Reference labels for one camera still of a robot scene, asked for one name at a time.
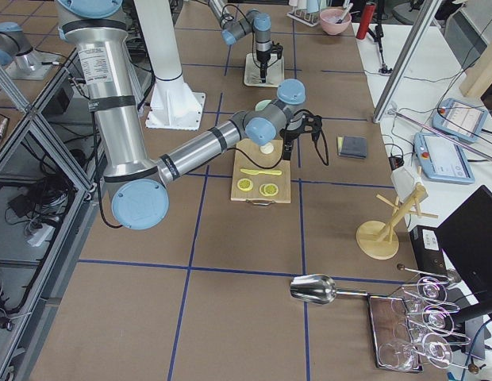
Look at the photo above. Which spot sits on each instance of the metal scoop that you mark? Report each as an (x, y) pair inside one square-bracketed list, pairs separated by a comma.
[(320, 289)]

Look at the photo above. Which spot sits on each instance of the grey folded cloth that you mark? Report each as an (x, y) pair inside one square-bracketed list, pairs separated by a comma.
[(353, 147)]

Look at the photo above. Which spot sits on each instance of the teach pendant near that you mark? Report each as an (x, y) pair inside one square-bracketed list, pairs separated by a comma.
[(442, 159)]

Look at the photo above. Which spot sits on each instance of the yellow plastic knife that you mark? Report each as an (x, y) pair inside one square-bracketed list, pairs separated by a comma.
[(261, 171)]

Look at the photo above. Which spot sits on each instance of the pink bowl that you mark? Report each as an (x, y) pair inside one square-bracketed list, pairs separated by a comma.
[(332, 23)]

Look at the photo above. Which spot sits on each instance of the lemon slice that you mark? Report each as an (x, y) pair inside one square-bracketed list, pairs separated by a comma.
[(268, 189), (244, 184)]

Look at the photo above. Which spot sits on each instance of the lemon slice bottom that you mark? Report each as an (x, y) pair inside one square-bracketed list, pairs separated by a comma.
[(268, 189)]

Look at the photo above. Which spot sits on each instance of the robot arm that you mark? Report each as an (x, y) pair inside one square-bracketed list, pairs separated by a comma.
[(136, 183), (255, 22)]

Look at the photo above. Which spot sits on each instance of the wooden cutting board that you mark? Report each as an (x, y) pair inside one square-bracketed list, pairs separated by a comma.
[(248, 155)]

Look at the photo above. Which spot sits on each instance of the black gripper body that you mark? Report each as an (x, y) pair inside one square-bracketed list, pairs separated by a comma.
[(262, 59), (287, 137)]

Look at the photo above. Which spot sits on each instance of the red bottle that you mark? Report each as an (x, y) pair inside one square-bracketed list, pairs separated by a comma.
[(365, 20)]

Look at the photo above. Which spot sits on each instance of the aluminium frame post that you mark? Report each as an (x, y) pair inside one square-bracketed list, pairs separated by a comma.
[(414, 38)]

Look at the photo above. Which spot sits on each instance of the black monitor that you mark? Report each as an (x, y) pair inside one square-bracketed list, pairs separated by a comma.
[(466, 238)]

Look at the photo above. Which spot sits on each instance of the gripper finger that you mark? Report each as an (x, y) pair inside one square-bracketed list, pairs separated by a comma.
[(263, 70), (286, 152)]

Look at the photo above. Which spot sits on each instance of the teach pendant far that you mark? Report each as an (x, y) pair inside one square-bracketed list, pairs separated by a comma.
[(459, 119)]

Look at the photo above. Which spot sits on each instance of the black glass rack tray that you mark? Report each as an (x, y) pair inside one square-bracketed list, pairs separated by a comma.
[(387, 316)]

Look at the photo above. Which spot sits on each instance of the cream bear tray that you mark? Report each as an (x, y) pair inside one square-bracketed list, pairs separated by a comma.
[(275, 71)]

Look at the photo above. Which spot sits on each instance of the lemon slice top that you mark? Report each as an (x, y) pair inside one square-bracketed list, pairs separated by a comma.
[(244, 184)]

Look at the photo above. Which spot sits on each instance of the wooden mug tree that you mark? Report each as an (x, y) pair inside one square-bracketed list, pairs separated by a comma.
[(378, 239)]

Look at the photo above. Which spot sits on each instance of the wine glass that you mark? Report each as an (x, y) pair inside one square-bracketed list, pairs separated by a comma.
[(397, 356)]

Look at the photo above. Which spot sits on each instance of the teach pendant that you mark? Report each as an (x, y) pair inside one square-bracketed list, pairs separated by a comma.
[(442, 159), (459, 119)]

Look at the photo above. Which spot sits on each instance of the light green bowl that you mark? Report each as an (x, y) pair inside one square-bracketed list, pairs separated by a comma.
[(262, 104)]

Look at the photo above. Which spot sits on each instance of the white steamed bun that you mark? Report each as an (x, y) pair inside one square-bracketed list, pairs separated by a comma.
[(267, 149)]

